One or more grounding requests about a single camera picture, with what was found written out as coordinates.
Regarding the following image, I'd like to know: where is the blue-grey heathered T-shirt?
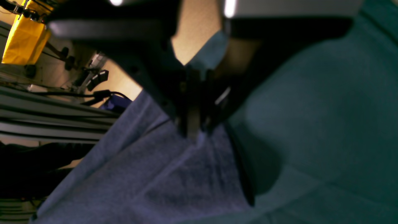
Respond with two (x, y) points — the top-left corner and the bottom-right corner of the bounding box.
(30, 91), (254, 224)

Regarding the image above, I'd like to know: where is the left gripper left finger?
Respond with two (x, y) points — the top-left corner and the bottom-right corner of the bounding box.
(47, 0), (201, 139)

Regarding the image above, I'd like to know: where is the yellow bag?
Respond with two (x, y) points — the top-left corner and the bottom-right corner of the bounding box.
(1, 0), (55, 66)

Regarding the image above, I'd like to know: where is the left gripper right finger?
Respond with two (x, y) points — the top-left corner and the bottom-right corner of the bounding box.
(201, 0), (363, 131)

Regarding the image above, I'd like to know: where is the teal table cloth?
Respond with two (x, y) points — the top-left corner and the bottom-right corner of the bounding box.
(187, 0), (397, 224)

